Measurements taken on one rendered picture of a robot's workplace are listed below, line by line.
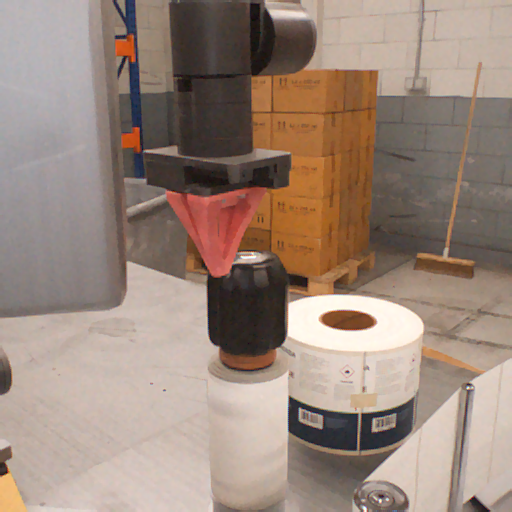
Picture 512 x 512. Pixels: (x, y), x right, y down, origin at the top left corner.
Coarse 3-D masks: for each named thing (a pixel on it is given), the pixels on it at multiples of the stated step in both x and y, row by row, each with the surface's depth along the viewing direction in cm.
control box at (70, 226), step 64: (0, 0) 13; (64, 0) 13; (0, 64) 13; (64, 64) 13; (0, 128) 13; (64, 128) 14; (0, 192) 14; (64, 192) 14; (0, 256) 14; (64, 256) 15
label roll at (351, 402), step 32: (288, 320) 83; (320, 320) 83; (352, 320) 87; (384, 320) 83; (416, 320) 83; (288, 352) 79; (320, 352) 75; (352, 352) 74; (384, 352) 74; (416, 352) 78; (288, 384) 80; (320, 384) 76; (352, 384) 75; (384, 384) 76; (416, 384) 81; (288, 416) 81; (320, 416) 77; (352, 416) 76; (384, 416) 77; (320, 448) 79; (352, 448) 78; (384, 448) 79
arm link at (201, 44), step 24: (192, 0) 40; (216, 0) 40; (240, 0) 41; (264, 0) 44; (192, 24) 41; (216, 24) 40; (240, 24) 41; (264, 24) 45; (192, 48) 41; (216, 48) 41; (240, 48) 42; (192, 72) 42; (216, 72) 41; (240, 72) 42
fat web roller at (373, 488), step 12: (372, 480) 43; (360, 492) 43; (372, 492) 43; (384, 492) 43; (396, 492) 43; (360, 504) 41; (372, 504) 41; (384, 504) 41; (396, 504) 41; (408, 504) 41
